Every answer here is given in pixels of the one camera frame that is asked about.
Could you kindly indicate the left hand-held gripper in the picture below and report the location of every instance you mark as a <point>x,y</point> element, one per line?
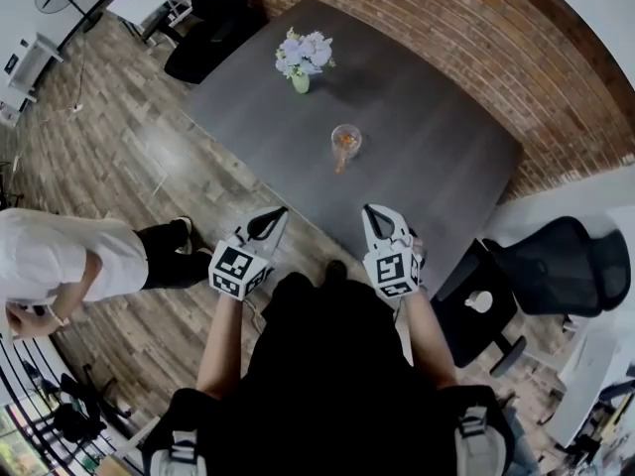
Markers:
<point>233,266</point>

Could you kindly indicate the black mesh office chair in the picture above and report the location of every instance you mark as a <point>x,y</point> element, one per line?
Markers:
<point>560,275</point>

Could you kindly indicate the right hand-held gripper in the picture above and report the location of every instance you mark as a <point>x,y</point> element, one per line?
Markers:
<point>389,271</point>

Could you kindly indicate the pale green vase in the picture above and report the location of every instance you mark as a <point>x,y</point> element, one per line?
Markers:
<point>300,83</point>

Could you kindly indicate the pale blue flower bouquet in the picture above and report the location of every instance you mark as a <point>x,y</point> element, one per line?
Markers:
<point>307,50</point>

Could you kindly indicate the clear plastic cup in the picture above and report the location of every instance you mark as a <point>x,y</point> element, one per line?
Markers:
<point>357,144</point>

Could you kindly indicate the person's black shoe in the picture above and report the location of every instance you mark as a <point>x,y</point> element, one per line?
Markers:
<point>336,268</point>

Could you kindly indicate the black bag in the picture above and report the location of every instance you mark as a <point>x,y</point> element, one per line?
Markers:
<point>74,419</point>

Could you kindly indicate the person's black shirt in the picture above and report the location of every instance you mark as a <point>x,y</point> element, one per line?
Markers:
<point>322,365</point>

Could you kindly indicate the person's left forearm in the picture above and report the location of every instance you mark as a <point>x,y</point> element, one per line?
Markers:
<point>223,345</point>

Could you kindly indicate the person's right hand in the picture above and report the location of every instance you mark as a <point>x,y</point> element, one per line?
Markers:
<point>420,250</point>

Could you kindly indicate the white round object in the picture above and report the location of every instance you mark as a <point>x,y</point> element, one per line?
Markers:
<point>478,301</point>

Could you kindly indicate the white side cabinet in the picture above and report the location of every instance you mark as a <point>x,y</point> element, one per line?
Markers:
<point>30,62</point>

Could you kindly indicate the person's right forearm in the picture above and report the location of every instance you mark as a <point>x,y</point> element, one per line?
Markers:
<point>426,340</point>

